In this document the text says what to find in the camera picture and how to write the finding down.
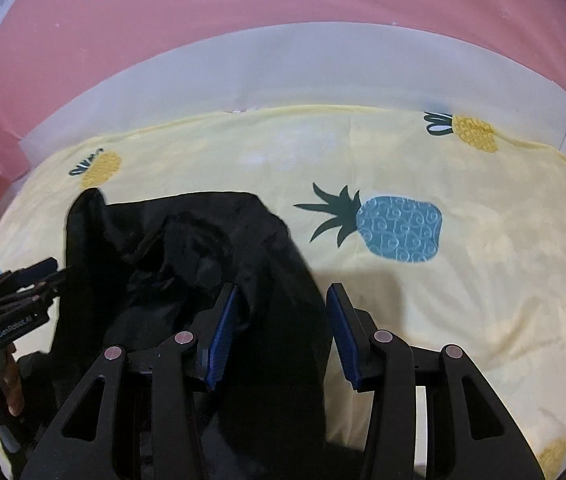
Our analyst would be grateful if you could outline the black puffer jacket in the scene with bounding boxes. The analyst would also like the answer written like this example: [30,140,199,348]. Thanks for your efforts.
[26,190,331,479]

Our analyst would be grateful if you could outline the yellow pineapple print bedsheet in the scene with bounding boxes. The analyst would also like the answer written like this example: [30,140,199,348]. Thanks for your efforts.
[0,106,566,479]

